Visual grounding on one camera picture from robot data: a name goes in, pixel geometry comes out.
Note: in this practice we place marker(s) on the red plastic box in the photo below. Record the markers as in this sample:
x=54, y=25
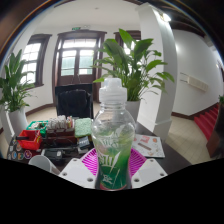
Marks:
x=31, y=140

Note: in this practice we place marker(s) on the dark framed window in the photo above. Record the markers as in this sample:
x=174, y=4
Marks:
x=136, y=33
x=31, y=56

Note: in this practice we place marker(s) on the pillar lamp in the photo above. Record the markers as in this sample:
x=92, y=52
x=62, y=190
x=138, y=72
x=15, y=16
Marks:
x=166, y=17

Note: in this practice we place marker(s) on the black chair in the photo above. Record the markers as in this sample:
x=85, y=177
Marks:
x=73, y=103

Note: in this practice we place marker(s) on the dark wooden box with jars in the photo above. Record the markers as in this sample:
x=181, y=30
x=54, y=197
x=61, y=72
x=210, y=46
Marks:
x=60, y=133

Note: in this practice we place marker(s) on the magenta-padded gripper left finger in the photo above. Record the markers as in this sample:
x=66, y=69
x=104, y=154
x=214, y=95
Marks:
x=76, y=171

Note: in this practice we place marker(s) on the green exit sign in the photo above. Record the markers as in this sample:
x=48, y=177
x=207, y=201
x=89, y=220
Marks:
x=76, y=28

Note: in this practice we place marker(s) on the orange round badge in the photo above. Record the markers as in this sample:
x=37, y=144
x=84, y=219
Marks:
x=20, y=156

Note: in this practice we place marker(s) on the printed white booklet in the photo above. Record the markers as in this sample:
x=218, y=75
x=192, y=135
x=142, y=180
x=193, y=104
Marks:
x=150, y=145

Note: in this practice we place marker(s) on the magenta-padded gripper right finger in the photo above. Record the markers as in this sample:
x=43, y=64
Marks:
x=150, y=171

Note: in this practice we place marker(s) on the green cloth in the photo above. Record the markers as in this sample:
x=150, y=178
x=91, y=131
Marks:
x=83, y=128

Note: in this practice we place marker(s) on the blue round badge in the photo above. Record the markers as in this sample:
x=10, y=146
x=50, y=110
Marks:
x=14, y=155

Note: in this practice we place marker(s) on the white wall radiator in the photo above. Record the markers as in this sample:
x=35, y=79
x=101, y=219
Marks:
x=196, y=82

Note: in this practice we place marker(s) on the white grey-banded mug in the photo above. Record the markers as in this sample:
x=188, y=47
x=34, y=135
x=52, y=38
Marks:
x=41, y=163

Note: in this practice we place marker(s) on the dark wooden double door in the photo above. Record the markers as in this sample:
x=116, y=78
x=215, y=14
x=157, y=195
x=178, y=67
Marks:
x=66, y=80

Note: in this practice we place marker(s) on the clear green-labelled drink bottle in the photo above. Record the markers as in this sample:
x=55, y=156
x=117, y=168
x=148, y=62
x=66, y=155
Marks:
x=113, y=140

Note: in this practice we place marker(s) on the green box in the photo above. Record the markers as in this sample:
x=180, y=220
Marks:
x=33, y=125

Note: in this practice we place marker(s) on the flat round red coaster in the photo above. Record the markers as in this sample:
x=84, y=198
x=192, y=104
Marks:
x=113, y=188

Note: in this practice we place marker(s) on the grey round badge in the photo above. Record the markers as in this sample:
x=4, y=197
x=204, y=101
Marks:
x=8, y=156

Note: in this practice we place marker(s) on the white pillar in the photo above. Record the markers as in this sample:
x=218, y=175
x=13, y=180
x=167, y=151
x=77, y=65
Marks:
x=156, y=100

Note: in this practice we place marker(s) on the leafy plant in white pot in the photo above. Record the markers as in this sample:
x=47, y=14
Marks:
x=133, y=66
x=18, y=121

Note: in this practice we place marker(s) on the pink round badge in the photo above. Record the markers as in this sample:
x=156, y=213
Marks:
x=28, y=154

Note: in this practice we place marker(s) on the red carpeted staircase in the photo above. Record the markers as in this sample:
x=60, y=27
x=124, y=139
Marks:
x=208, y=121

